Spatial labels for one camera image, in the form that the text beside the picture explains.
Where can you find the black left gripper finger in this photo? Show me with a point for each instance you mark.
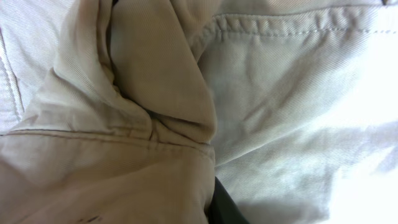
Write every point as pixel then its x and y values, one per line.
pixel 222 209

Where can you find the beige shorts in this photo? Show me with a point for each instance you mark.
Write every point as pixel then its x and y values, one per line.
pixel 126 111

